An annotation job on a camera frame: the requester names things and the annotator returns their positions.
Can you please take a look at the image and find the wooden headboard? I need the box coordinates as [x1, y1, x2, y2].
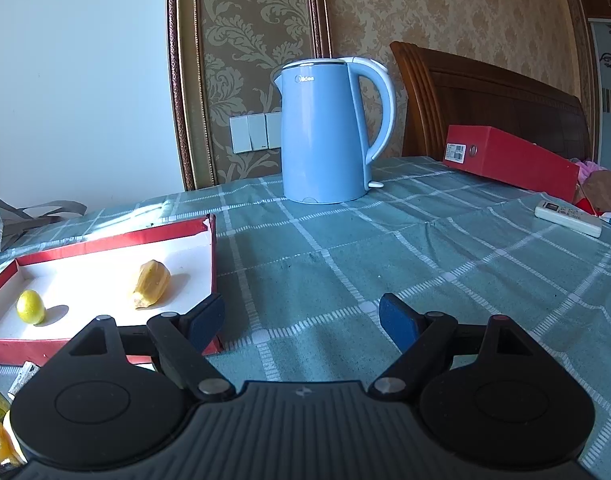
[389, 41, 592, 166]

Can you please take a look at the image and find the white wall switch panel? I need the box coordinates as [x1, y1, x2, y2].
[230, 111, 283, 154]

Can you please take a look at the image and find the green checked tablecloth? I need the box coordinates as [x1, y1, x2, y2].
[0, 155, 611, 480]

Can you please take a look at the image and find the yellow-green lime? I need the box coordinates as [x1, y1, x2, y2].
[16, 289, 47, 325]

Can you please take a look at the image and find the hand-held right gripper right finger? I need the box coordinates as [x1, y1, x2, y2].
[368, 292, 539, 403]

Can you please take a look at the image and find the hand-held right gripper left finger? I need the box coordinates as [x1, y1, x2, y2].
[68, 292, 236, 403]

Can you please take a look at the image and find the white remote control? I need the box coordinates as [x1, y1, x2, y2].
[534, 199, 603, 239]

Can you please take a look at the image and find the red cardboard tray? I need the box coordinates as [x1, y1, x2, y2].
[0, 213, 221, 365]

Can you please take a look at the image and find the brown paper bag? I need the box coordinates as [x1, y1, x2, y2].
[580, 170, 611, 211]

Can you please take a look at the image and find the yellow starfruit piece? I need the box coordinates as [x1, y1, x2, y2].
[132, 259, 172, 311]

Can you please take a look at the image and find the blue electric kettle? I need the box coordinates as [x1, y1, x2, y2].
[272, 56, 397, 205]

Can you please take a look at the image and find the red cardboard box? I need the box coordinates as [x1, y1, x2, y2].
[443, 124, 581, 202]

